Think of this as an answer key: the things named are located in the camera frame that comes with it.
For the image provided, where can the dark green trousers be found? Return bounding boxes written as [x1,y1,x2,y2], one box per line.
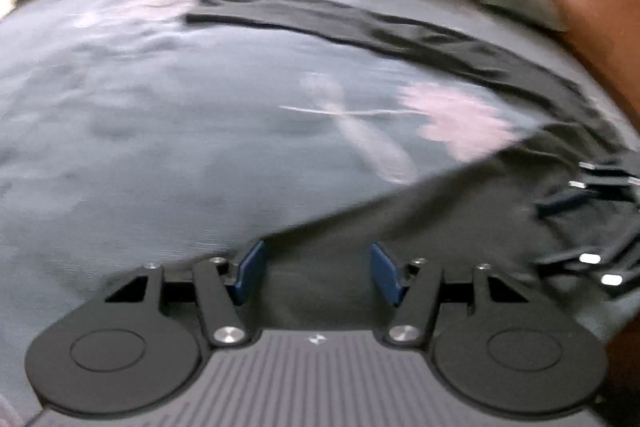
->
[186,0,639,337]

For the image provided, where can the green floral bed sheet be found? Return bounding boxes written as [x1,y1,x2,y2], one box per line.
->
[1,0,639,426]

